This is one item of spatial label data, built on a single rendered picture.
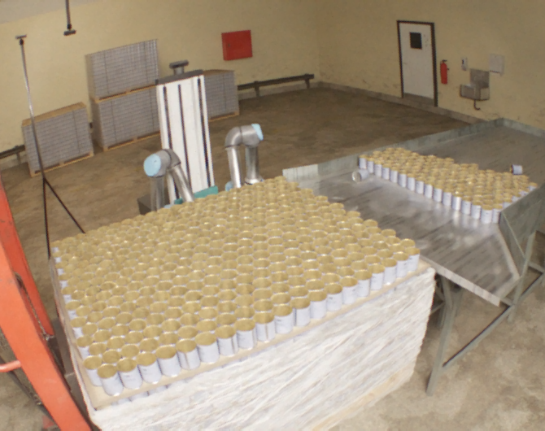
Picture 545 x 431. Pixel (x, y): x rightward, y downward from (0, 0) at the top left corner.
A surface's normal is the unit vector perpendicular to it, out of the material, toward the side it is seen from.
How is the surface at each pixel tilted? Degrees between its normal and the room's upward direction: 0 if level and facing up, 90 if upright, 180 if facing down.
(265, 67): 90
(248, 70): 90
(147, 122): 89
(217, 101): 92
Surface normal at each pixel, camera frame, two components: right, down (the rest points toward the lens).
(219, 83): 0.55, 0.30
